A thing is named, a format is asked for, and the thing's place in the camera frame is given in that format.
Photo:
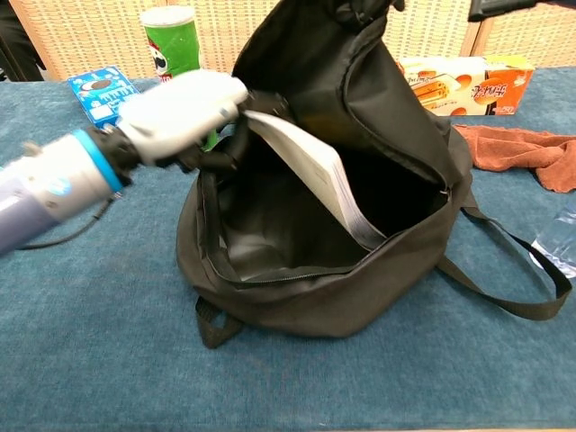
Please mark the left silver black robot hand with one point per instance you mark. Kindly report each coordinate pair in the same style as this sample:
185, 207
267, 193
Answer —
180, 117

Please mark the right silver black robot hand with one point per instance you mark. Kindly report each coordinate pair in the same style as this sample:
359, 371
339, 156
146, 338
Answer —
360, 9

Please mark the white paperback book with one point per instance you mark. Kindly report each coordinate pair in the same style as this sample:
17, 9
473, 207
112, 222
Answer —
324, 175

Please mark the black fabric backpack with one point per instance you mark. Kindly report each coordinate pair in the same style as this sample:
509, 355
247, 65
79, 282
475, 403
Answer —
315, 297

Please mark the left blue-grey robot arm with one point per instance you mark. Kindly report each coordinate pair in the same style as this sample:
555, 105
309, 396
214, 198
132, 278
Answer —
49, 189

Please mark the green Pringles can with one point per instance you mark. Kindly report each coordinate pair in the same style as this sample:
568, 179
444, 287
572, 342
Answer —
173, 42

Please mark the blue Oreo cookie box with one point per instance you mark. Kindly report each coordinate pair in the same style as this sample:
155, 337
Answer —
101, 96

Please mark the wicker folding screen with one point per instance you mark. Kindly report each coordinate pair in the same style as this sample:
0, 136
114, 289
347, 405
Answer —
90, 36

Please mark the orange biscuit box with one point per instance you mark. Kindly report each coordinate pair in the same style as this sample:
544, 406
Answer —
477, 87

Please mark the black trouser leg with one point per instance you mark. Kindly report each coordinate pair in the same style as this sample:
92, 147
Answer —
15, 40

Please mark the brown towel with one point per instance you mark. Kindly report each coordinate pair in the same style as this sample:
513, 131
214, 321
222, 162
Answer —
513, 150

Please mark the blue table cover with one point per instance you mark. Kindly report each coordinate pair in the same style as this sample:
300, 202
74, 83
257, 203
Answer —
112, 337

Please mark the clear plastic water bottle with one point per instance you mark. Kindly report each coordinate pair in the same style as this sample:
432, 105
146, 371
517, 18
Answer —
558, 247

